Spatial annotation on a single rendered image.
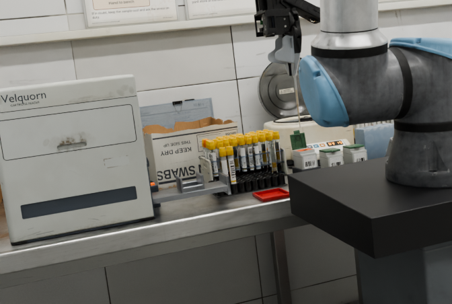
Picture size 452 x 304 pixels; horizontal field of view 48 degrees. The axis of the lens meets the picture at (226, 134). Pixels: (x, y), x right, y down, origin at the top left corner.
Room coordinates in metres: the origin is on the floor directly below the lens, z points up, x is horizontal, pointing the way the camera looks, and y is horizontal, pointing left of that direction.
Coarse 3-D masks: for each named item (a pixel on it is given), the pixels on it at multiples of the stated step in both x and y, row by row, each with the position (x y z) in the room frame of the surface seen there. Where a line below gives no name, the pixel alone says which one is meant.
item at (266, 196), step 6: (258, 192) 1.13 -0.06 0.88; (264, 192) 1.13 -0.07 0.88; (270, 192) 1.13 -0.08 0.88; (276, 192) 1.13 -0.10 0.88; (282, 192) 1.12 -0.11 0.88; (288, 192) 1.09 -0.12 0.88; (258, 198) 1.09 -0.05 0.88; (264, 198) 1.06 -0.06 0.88; (270, 198) 1.07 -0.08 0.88; (276, 198) 1.07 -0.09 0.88
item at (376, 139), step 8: (360, 128) 1.30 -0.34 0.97; (368, 128) 1.28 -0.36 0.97; (376, 128) 1.29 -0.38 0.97; (384, 128) 1.30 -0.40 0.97; (392, 128) 1.31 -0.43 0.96; (360, 136) 1.29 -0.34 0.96; (368, 136) 1.28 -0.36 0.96; (376, 136) 1.29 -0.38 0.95; (384, 136) 1.30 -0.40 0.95; (392, 136) 1.31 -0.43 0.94; (360, 144) 1.30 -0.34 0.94; (368, 144) 1.28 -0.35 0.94; (376, 144) 1.29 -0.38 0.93; (384, 144) 1.30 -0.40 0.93; (368, 152) 1.28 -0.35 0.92; (376, 152) 1.29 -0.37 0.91; (384, 152) 1.30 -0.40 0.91
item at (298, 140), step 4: (296, 132) 1.24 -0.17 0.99; (304, 132) 1.24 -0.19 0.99; (292, 136) 1.24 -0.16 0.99; (296, 136) 1.24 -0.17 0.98; (300, 136) 1.24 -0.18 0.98; (304, 136) 1.24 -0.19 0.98; (292, 140) 1.23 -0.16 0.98; (296, 140) 1.24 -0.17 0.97; (300, 140) 1.24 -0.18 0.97; (304, 140) 1.24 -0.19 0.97; (292, 144) 1.23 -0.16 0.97; (296, 144) 1.23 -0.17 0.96; (300, 144) 1.24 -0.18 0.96; (304, 144) 1.24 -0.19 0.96; (292, 148) 1.23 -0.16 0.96; (296, 148) 1.23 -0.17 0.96; (300, 148) 1.23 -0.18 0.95
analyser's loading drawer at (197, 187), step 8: (176, 176) 1.10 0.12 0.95; (200, 176) 1.08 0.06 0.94; (224, 176) 1.10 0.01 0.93; (184, 184) 1.12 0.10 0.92; (192, 184) 1.12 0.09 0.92; (200, 184) 1.07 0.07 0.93; (208, 184) 1.12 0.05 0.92; (216, 184) 1.11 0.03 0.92; (224, 184) 1.10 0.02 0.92; (152, 192) 1.11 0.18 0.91; (160, 192) 1.10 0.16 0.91; (168, 192) 1.09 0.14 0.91; (176, 192) 1.08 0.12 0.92; (184, 192) 1.06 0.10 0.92; (192, 192) 1.06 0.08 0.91; (200, 192) 1.07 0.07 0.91; (208, 192) 1.08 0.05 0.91; (216, 192) 1.08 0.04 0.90; (160, 200) 1.05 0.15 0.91; (168, 200) 1.05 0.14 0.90
